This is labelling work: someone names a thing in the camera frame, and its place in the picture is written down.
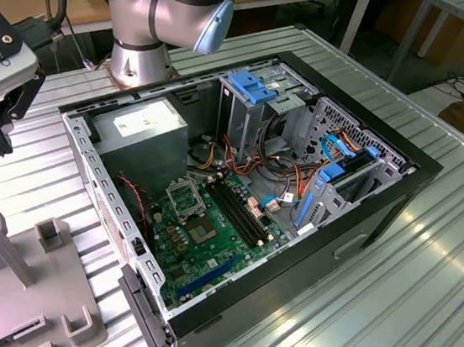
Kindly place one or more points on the grey parts rack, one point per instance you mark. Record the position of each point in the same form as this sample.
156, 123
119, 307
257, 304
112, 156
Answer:
18, 293

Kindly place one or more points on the hard disk in blue carrier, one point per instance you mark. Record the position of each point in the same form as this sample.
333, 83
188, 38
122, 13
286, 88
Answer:
331, 173

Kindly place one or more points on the metal frame table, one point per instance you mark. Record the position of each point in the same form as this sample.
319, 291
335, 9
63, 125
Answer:
460, 1

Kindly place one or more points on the black square chip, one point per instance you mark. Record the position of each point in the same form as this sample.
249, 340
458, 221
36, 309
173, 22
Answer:
176, 273

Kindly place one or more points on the perforated grey disk bay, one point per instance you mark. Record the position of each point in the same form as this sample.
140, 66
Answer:
335, 114

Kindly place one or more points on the black card retention latch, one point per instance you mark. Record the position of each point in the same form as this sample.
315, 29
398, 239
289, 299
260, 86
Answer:
145, 315

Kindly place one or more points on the black open PC case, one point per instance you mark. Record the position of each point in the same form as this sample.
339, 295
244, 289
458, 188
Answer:
271, 287

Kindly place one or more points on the grey metal drive cage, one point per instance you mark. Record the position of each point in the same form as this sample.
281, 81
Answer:
246, 121

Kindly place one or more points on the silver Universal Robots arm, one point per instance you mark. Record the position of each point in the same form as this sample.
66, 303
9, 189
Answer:
190, 5

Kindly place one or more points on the blue drive latch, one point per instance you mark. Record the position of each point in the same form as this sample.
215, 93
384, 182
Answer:
253, 88

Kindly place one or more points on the grey power supply box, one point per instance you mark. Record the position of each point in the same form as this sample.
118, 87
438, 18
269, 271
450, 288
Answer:
145, 158

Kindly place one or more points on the cream board connector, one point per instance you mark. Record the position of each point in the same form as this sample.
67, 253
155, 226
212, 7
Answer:
254, 203

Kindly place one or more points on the green motherboard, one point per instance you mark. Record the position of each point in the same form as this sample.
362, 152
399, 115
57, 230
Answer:
220, 253

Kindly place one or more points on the black RAM slot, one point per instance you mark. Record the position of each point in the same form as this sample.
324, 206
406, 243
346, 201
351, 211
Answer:
235, 213
241, 211
245, 208
231, 215

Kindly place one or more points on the blue expansion slot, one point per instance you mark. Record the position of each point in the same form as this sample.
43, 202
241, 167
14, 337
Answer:
206, 276

